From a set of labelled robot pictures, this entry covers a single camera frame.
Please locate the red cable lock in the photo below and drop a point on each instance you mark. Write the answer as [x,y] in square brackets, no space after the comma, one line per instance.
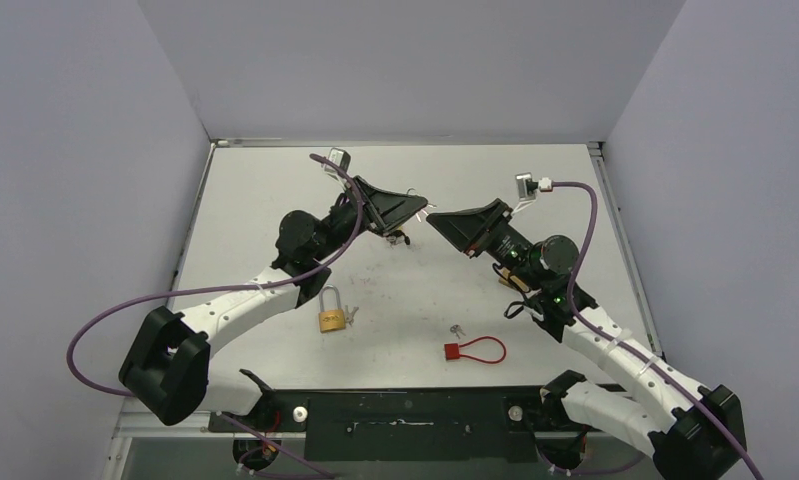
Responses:
[459,351]

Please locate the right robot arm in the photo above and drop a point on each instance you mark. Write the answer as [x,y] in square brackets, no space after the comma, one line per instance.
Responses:
[688,430]

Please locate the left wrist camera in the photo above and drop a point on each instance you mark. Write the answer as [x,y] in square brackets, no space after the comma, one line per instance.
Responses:
[338,160]

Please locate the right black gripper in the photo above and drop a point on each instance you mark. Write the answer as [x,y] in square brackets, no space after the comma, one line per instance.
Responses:
[491,230]

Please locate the brass padlock long shackle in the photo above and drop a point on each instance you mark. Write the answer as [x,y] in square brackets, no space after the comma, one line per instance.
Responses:
[332,315]

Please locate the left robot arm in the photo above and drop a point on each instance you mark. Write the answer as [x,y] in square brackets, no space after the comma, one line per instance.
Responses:
[168,366]

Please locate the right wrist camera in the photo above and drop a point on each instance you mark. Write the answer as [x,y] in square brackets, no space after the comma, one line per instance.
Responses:
[528,189]

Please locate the brass padlock short shackle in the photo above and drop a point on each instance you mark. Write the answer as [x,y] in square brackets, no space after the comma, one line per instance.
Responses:
[509,280]

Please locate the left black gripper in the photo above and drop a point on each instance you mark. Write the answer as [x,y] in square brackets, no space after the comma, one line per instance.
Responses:
[382,209]

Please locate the keys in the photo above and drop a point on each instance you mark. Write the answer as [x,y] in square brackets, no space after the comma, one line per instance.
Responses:
[350,314]
[424,212]
[457,331]

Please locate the keys beside long-shackle padlock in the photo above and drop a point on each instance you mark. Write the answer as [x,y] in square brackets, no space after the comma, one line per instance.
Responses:
[350,314]

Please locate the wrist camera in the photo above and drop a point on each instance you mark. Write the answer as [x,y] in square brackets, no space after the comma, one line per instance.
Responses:
[528,189]
[338,160]

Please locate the yellow black padlock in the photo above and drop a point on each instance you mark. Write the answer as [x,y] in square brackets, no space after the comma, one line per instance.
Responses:
[398,237]

